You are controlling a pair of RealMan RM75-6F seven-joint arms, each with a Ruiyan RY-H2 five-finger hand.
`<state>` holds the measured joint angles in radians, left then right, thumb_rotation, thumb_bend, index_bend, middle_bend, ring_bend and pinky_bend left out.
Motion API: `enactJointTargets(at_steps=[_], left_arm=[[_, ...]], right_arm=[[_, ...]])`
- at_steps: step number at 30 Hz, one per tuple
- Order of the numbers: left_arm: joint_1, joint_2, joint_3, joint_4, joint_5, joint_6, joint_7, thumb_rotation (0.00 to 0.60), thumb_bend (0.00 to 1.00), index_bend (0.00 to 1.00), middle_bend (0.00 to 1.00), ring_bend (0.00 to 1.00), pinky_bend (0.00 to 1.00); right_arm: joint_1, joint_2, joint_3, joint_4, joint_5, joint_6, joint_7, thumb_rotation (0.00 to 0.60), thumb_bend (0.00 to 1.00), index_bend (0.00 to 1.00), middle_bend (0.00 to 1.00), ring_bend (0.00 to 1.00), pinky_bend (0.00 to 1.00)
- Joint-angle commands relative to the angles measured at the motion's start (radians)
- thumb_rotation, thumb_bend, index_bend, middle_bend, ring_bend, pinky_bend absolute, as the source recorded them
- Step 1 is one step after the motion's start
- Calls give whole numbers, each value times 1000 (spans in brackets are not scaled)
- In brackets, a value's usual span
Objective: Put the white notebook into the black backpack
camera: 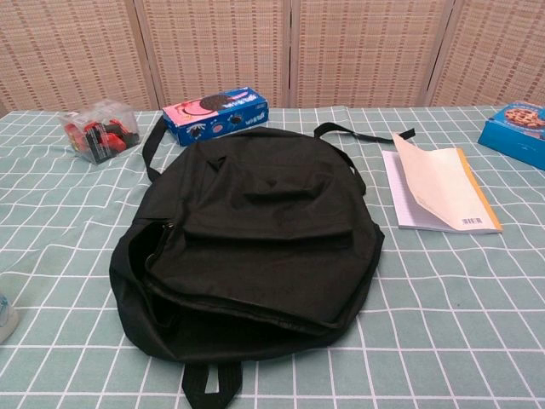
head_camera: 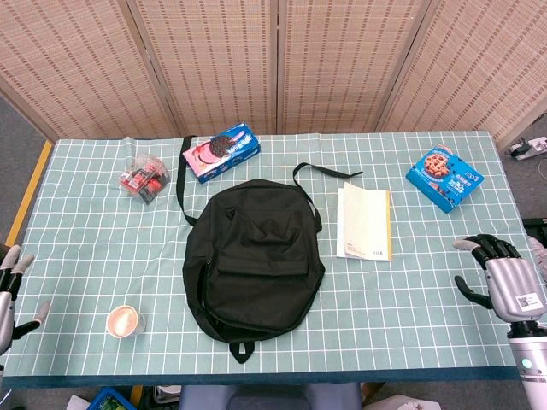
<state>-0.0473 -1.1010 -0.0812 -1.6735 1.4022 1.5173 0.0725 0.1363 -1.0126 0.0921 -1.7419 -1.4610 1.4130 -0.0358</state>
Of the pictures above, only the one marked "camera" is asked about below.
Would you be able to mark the clear box of red-black items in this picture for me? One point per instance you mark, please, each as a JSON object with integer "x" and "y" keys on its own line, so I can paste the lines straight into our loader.
{"x": 100, "y": 132}

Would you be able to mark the green checkered tablecloth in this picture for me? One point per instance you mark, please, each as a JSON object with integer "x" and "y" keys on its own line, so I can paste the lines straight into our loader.
{"x": 426, "y": 319}

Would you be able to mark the blue chocolate chip cookie box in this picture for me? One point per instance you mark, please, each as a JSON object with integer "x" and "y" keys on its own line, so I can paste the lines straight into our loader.
{"x": 515, "y": 136}

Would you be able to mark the blue pink sandwich cookie box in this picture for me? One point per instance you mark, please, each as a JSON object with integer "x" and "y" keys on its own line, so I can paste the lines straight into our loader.
{"x": 213, "y": 115}

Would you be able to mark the woven bamboo folding screen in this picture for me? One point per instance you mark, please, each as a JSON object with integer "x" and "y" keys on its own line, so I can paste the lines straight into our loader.
{"x": 362, "y": 51}

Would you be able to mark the black fabric backpack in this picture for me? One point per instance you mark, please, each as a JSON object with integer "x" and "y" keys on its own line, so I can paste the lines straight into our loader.
{"x": 264, "y": 221}

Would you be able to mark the book with yellow spine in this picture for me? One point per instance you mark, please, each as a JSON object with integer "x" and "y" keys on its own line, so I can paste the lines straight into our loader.
{"x": 443, "y": 187}

